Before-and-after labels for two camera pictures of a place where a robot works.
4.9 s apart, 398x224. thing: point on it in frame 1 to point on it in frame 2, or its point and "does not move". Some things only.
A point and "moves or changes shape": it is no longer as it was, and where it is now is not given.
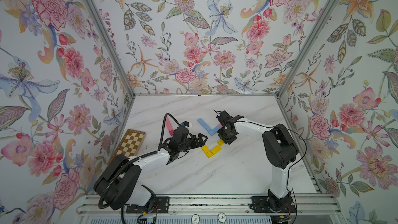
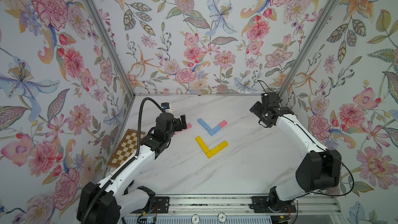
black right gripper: x=227 y=141 to x=258 y=110
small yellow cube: x=209 y=154 does not move
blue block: x=215 y=129 does not move
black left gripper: x=194 y=141 to x=176 y=122
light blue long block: x=205 y=126 does not move
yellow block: x=221 y=142 moves or changes shape
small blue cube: x=211 y=131 does not move
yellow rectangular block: x=205 y=149 does not move
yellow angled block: x=215 y=150 does not move
